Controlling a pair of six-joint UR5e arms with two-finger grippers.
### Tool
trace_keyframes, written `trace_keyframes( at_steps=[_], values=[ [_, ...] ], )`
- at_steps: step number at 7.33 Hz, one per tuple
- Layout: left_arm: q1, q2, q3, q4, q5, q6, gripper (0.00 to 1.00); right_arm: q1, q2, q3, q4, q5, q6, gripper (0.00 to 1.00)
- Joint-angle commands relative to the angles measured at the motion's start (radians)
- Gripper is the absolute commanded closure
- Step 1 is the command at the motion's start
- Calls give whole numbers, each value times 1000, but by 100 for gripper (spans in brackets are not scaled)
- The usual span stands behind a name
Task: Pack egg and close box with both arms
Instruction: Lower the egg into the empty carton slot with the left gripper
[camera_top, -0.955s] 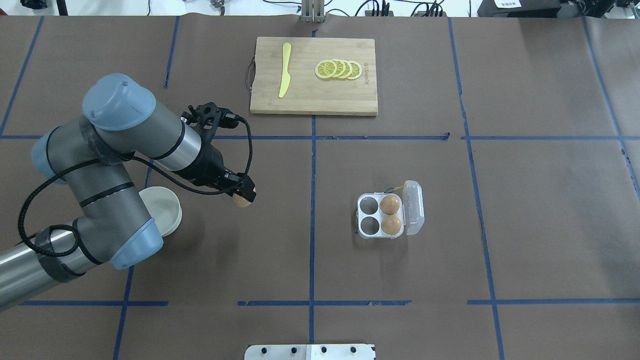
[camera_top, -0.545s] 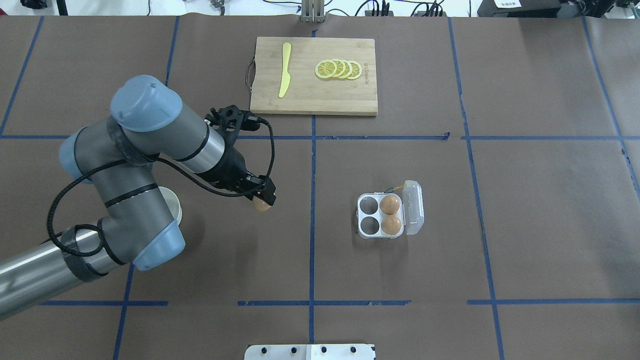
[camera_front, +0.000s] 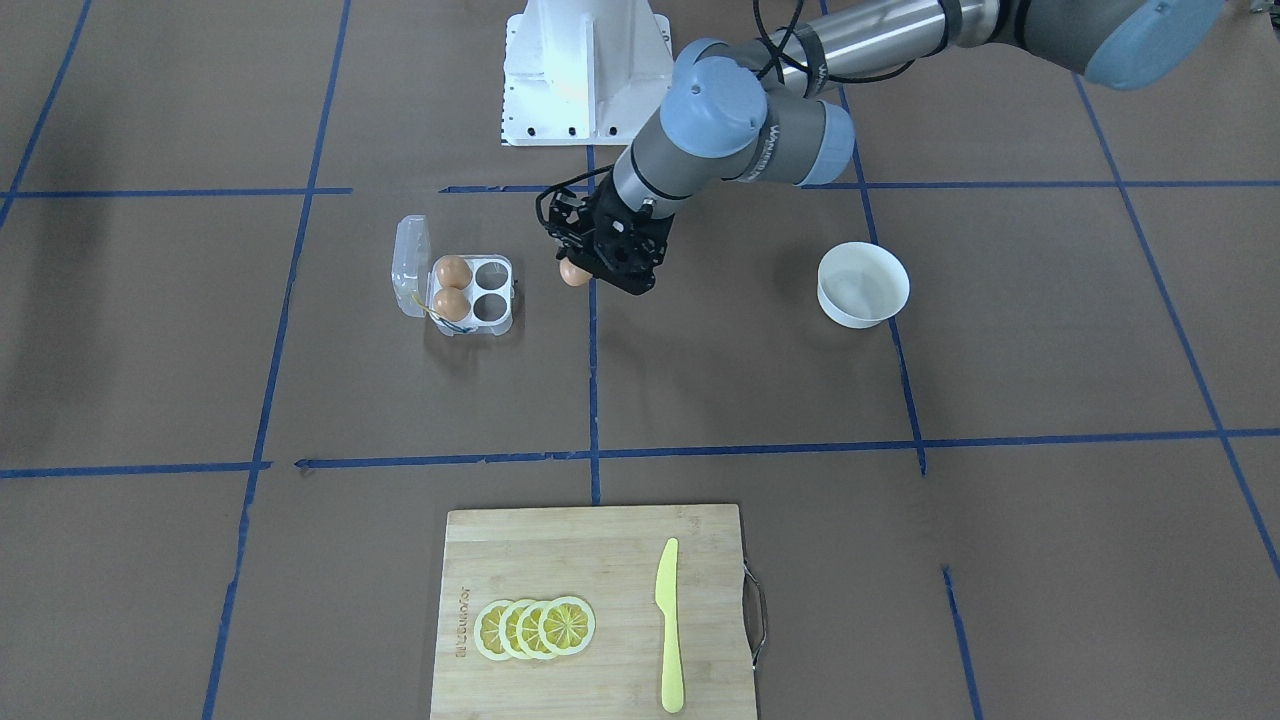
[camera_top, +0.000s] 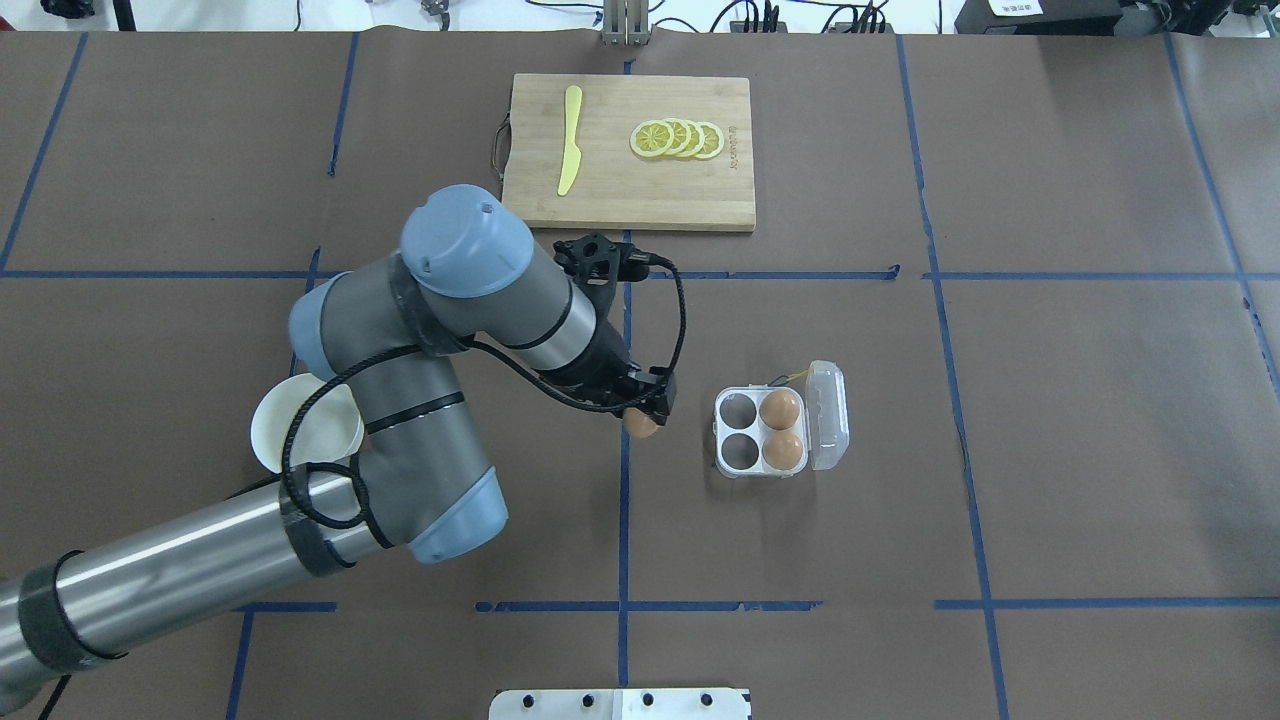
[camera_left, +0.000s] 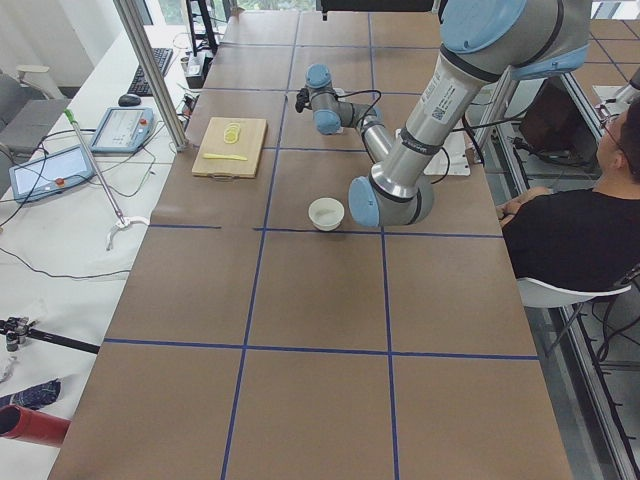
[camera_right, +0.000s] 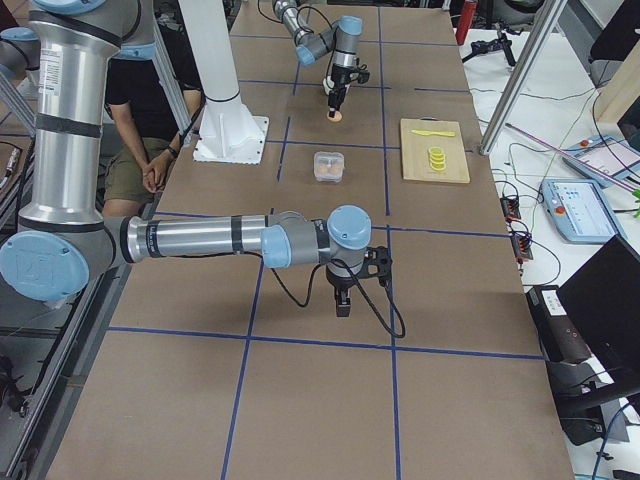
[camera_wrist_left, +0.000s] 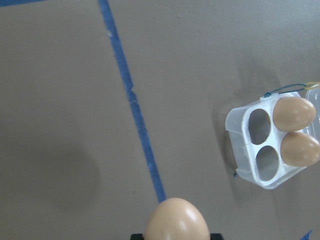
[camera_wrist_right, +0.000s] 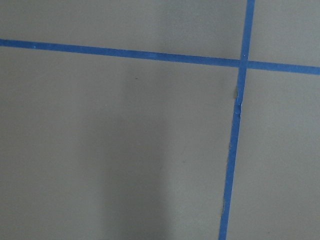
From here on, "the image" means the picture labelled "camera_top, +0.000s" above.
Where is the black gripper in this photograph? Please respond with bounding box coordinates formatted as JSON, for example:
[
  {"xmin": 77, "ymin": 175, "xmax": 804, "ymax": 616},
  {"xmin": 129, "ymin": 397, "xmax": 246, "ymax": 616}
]
[{"xmin": 545, "ymin": 319, "xmax": 677, "ymax": 427}]

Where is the brown egg from bowl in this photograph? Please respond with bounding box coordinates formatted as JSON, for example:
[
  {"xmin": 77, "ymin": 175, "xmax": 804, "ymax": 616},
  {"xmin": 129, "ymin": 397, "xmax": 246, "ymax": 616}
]
[{"xmin": 622, "ymin": 407, "xmax": 660, "ymax": 439}]

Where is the clear plastic egg box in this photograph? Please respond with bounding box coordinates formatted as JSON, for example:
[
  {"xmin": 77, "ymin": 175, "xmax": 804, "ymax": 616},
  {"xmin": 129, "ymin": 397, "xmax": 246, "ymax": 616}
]
[{"xmin": 710, "ymin": 360, "xmax": 852, "ymax": 479}]

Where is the white bowl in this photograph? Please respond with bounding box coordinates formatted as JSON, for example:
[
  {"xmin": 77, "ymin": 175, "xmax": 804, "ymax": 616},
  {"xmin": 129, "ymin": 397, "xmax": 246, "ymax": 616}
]
[{"xmin": 250, "ymin": 373, "xmax": 365, "ymax": 474}]

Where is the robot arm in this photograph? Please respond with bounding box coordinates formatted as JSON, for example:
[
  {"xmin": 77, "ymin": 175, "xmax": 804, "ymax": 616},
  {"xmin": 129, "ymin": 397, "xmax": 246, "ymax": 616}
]
[{"xmin": 3, "ymin": 184, "xmax": 678, "ymax": 714}]

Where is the brown egg in box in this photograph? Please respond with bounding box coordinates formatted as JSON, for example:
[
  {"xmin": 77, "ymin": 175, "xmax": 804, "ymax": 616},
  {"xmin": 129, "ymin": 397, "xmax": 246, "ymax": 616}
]
[
  {"xmin": 759, "ymin": 388, "xmax": 803, "ymax": 430},
  {"xmin": 762, "ymin": 430, "xmax": 806, "ymax": 477}
]

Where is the black desktop box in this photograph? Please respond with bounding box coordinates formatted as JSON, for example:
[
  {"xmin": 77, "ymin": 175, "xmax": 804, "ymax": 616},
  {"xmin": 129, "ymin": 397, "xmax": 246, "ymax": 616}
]
[{"xmin": 954, "ymin": 1, "xmax": 1123, "ymax": 36}]

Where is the bamboo cutting board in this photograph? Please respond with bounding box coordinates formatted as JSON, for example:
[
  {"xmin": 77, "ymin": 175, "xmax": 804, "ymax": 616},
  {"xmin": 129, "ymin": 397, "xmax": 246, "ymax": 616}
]
[{"xmin": 500, "ymin": 73, "xmax": 756, "ymax": 232}]

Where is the yellow plastic knife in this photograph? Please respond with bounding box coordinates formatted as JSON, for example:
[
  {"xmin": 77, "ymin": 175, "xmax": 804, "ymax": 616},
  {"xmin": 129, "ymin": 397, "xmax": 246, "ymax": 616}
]
[{"xmin": 557, "ymin": 85, "xmax": 584, "ymax": 197}]

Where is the lemon slice four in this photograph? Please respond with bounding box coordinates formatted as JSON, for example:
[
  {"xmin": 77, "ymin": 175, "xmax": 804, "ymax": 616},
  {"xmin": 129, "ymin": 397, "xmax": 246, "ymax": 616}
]
[{"xmin": 694, "ymin": 122, "xmax": 724, "ymax": 160}]

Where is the lemon slice three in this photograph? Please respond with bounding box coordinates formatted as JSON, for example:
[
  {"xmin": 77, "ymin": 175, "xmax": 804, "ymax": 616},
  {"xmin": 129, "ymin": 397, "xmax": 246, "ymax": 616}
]
[{"xmin": 678, "ymin": 120, "xmax": 705, "ymax": 158}]

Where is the lemon slice two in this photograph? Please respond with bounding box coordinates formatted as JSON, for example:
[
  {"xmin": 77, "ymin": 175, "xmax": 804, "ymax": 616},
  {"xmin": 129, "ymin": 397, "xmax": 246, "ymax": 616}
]
[{"xmin": 663, "ymin": 117, "xmax": 691, "ymax": 156}]

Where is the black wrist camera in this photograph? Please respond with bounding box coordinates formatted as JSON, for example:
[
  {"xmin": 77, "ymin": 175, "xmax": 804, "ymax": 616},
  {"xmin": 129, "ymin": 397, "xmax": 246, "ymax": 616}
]
[{"xmin": 552, "ymin": 233, "xmax": 659, "ymax": 286}]

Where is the white camera mast pedestal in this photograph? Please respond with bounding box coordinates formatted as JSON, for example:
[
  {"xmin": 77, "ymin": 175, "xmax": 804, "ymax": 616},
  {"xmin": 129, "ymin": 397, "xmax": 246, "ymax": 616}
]
[{"xmin": 488, "ymin": 687, "xmax": 753, "ymax": 719}]

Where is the aluminium frame post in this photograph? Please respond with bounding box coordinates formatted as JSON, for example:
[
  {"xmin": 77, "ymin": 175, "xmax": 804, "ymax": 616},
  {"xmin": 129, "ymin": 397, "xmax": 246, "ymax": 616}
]
[{"xmin": 600, "ymin": 0, "xmax": 652, "ymax": 47}]

